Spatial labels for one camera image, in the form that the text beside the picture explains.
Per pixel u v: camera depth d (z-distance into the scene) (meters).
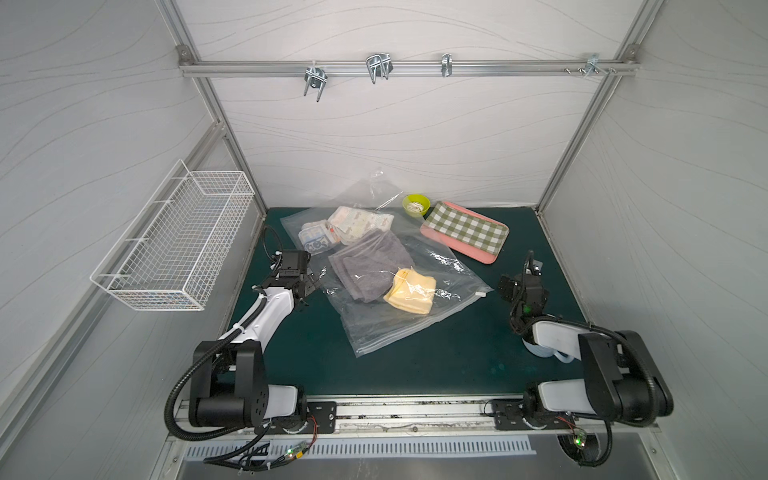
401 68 0.78
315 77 0.79
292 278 0.70
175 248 0.69
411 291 0.91
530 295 0.70
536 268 0.78
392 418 0.75
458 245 1.08
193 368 0.39
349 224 1.12
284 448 0.70
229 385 0.42
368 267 0.96
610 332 0.47
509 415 0.73
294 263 0.69
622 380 0.43
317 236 1.08
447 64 0.78
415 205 1.18
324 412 0.74
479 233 1.12
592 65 0.76
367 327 0.80
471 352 0.85
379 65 0.77
